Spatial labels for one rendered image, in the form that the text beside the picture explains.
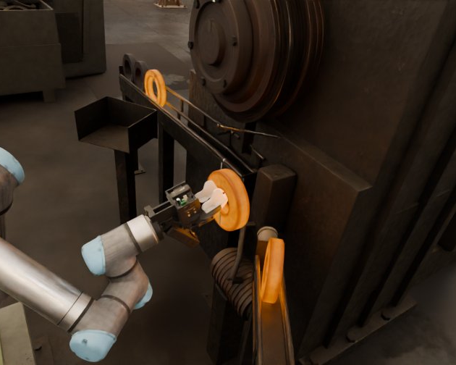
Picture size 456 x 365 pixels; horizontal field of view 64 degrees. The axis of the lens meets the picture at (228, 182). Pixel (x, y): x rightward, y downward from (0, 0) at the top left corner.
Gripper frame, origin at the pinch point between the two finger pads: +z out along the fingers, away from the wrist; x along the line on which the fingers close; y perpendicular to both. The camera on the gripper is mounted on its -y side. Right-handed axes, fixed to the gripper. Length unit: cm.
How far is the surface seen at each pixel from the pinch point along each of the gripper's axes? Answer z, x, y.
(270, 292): -3.8, -22.1, -11.7
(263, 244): 3.7, -8.7, -14.6
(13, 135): -64, 216, -75
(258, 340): -12.4, -29.9, -10.2
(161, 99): 17, 94, -24
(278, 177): 19.5, 5.6, -10.4
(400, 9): 45, -5, 32
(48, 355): -70, 30, -66
